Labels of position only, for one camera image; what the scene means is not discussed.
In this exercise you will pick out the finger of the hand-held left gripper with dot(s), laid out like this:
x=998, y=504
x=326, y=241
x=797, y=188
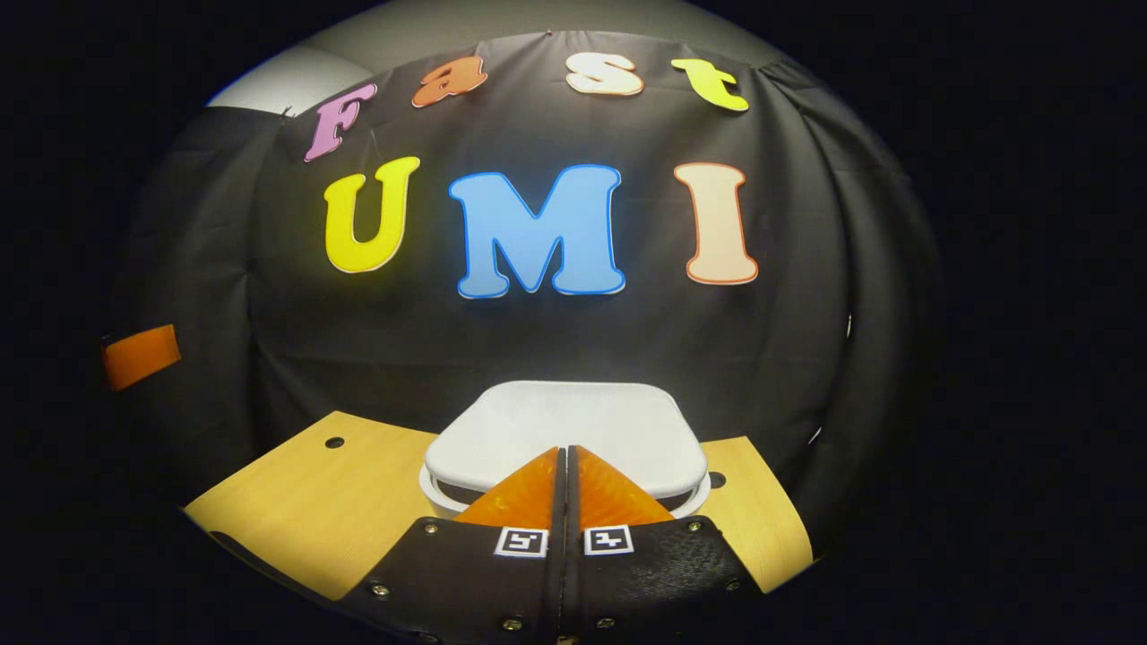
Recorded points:
x=142, y=356

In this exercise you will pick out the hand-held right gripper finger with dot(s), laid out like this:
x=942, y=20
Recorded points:
x=556, y=573
x=575, y=573

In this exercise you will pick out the white desktop garbage bin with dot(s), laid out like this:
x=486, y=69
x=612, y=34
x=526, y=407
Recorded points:
x=564, y=425

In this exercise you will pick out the black backdrop cloth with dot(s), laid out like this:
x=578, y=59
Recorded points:
x=403, y=340

